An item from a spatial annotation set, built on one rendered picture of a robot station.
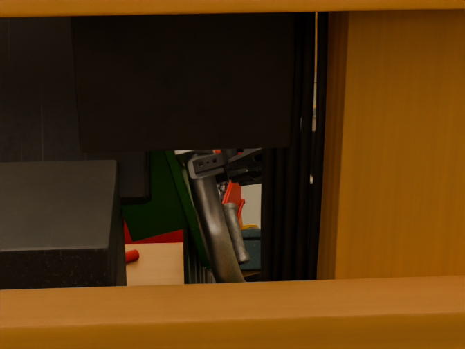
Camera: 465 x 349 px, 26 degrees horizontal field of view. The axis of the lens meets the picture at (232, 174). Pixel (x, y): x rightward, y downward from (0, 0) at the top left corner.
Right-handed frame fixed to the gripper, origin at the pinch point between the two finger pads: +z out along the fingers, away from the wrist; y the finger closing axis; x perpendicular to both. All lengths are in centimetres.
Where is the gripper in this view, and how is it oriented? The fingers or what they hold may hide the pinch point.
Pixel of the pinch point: (208, 171)
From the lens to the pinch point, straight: 111.5
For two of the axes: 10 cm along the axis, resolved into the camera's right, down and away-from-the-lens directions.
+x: 2.2, 9.2, -3.2
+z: -9.6, 2.6, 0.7
